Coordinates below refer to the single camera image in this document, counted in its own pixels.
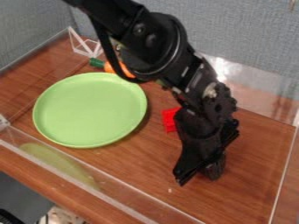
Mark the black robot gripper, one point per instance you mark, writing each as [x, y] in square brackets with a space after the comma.
[206, 130]

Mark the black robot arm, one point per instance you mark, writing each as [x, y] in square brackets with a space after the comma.
[147, 49]

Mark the red plastic block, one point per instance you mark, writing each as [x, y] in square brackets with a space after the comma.
[167, 115]

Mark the green round plate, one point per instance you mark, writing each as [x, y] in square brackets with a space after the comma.
[90, 110]

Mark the clear acrylic enclosure wall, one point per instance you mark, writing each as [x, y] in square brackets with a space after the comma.
[256, 193]

